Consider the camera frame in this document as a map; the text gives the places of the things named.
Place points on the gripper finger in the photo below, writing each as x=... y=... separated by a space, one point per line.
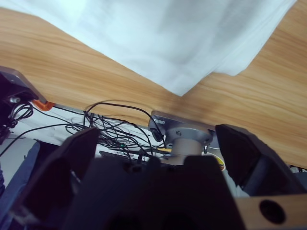
x=244 y=158
x=60 y=172

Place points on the white t-shirt with black print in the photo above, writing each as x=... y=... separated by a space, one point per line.
x=156 y=36

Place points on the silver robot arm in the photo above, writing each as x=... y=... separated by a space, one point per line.
x=184 y=146

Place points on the orange clamp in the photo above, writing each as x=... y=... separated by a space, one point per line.
x=44 y=105

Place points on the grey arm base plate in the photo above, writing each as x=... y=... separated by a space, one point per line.
x=172 y=122

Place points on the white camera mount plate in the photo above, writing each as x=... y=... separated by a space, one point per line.
x=26 y=82

